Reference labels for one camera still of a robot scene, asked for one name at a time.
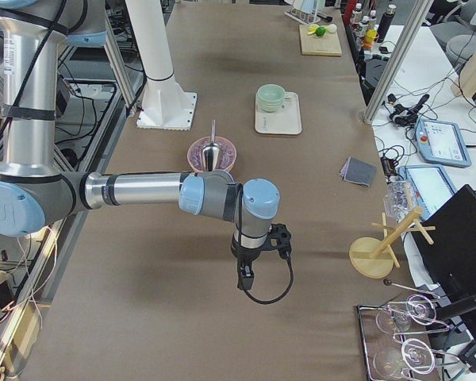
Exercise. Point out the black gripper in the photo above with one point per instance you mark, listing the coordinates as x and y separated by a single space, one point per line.
244 256

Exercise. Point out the green bowl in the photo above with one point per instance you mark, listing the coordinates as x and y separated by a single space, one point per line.
271 93
266 104
269 110

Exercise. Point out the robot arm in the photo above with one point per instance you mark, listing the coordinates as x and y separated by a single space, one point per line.
34 193

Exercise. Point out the pink bowl with ice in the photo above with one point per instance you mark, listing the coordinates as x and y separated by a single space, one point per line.
228 154

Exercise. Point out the metal ice scoop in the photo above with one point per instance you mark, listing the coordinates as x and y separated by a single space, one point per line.
211 152

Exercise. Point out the wooden mug tree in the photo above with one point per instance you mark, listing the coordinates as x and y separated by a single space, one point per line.
375 258

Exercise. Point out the grey folded cloth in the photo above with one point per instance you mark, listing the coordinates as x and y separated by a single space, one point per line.
358 172

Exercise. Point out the cream rabbit serving tray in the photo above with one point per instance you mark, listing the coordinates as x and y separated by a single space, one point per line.
284 121

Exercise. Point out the green bowl on tray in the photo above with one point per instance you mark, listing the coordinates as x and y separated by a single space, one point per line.
269 110

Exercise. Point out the wine glass rack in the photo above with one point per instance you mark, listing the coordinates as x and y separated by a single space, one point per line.
395 340

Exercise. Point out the blue teach pendant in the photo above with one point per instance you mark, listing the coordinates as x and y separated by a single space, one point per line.
433 186
441 142

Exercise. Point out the black monitor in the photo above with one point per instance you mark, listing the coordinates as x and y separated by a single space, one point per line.
451 259

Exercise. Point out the bamboo cutting board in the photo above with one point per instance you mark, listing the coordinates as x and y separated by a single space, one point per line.
312 45

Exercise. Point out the green lime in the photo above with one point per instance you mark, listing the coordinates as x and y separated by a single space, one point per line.
320 31

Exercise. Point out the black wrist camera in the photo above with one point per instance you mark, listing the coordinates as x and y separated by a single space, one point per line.
279 239

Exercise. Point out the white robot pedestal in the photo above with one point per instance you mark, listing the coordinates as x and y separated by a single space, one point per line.
165 105

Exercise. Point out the aluminium frame post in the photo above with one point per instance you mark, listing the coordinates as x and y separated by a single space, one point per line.
403 44

